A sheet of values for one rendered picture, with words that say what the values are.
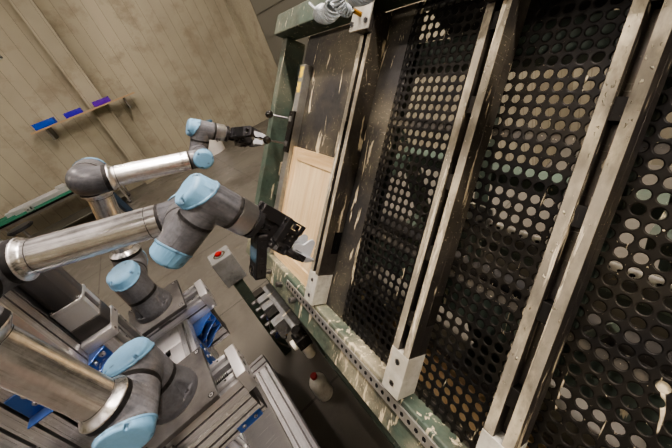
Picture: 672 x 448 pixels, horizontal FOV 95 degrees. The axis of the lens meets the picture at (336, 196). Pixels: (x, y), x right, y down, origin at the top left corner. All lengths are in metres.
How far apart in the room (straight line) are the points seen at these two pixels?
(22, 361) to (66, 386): 0.10
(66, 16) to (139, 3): 1.29
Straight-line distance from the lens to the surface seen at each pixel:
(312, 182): 1.36
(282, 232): 0.71
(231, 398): 1.20
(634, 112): 0.68
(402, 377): 0.95
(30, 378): 0.87
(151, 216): 0.79
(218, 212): 0.64
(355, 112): 1.10
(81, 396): 0.91
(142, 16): 8.37
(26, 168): 8.41
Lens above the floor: 1.82
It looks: 29 degrees down
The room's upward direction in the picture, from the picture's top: 22 degrees counter-clockwise
